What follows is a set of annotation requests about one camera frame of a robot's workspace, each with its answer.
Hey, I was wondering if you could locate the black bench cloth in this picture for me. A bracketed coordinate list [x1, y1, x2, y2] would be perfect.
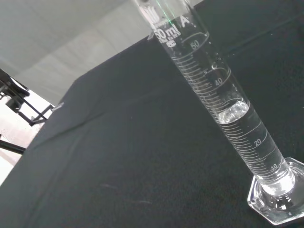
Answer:
[0, 0, 304, 228]

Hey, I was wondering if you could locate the black tripod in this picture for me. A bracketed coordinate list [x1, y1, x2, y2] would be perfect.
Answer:
[0, 68, 63, 154]

